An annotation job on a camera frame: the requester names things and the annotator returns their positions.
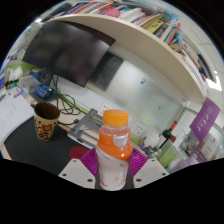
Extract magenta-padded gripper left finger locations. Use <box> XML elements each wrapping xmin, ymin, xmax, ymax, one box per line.
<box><xmin>58</xmin><ymin>147</ymin><xmax>100</xmax><ymax>190</ymax></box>

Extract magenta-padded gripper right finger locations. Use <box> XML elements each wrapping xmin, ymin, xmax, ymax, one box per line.
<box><xmin>127</xmin><ymin>147</ymin><xmax>170</xmax><ymax>190</ymax></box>

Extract orange-capped clear drink bottle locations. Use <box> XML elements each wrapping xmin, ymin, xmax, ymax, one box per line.
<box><xmin>95</xmin><ymin>109</ymin><xmax>134</xmax><ymax>192</ymax></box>

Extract purple translucent water bottle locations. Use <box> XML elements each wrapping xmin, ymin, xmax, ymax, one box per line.
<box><xmin>168</xmin><ymin>153</ymin><xmax>204</xmax><ymax>174</ymax></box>

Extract flat round red coaster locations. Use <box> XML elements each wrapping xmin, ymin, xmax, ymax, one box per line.
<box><xmin>69</xmin><ymin>145</ymin><xmax>90</xmax><ymax>160</ymax></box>

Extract white rounded container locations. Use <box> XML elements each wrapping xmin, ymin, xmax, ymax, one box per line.
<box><xmin>143</xmin><ymin>129</ymin><xmax>162</xmax><ymax>149</ymax></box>

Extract green translucent cup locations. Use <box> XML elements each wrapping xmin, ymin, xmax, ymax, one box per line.
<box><xmin>158</xmin><ymin>138</ymin><xmax>179</xmax><ymax>168</ymax></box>

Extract beige mug with red flowers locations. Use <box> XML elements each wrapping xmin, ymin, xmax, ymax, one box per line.
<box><xmin>33</xmin><ymin>101</ymin><xmax>61</xmax><ymax>142</ymax></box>

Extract black desk mat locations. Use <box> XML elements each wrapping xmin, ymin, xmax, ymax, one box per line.
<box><xmin>2</xmin><ymin>116</ymin><xmax>91</xmax><ymax>176</ymax></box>

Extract purple hanging banner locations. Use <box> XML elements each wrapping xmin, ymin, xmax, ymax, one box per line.
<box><xmin>189</xmin><ymin>97</ymin><xmax>221</xmax><ymax>143</ymax></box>

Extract small blue electronic device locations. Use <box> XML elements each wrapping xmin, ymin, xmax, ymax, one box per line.
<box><xmin>34</xmin><ymin>83</ymin><xmax>53</xmax><ymax>99</ymax></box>

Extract white handwritten paper sheet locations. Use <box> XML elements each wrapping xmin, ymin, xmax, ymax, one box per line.
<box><xmin>0</xmin><ymin>93</ymin><xmax>35</xmax><ymax>148</ymax></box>

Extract clear plastic box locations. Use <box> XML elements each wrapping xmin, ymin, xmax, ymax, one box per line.
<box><xmin>18</xmin><ymin>74</ymin><xmax>41</xmax><ymax>94</ymax></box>

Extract purple and white packet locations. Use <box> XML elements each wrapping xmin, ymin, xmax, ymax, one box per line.
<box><xmin>11</xmin><ymin>87</ymin><xmax>23</xmax><ymax>98</ymax></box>

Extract white tissue pack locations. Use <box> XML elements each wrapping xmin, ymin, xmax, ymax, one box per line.
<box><xmin>8</xmin><ymin>66</ymin><xmax>24</xmax><ymax>83</ymax></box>

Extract black computer monitor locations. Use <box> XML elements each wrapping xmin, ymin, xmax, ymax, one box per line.
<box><xmin>21</xmin><ymin>19</ymin><xmax>117</xmax><ymax>88</ymax></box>

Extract white wall socket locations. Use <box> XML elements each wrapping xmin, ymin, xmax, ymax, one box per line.
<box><xmin>99</xmin><ymin>103</ymin><xmax>113</xmax><ymax>116</ymax></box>
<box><xmin>132</xmin><ymin>121</ymin><xmax>146</xmax><ymax>136</ymax></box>

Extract black tangled cables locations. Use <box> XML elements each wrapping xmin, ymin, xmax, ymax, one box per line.
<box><xmin>49</xmin><ymin>74</ymin><xmax>84</xmax><ymax>126</ymax></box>

